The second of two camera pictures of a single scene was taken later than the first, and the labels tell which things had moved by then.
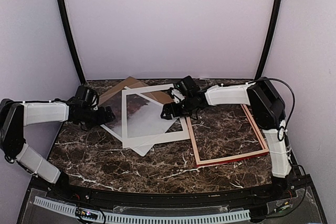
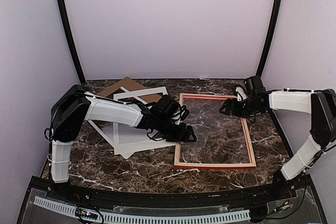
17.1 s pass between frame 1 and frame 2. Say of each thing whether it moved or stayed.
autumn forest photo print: moved
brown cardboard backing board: moved
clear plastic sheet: moved
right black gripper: moved
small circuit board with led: stayed
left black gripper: moved
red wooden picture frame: moved
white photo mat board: moved
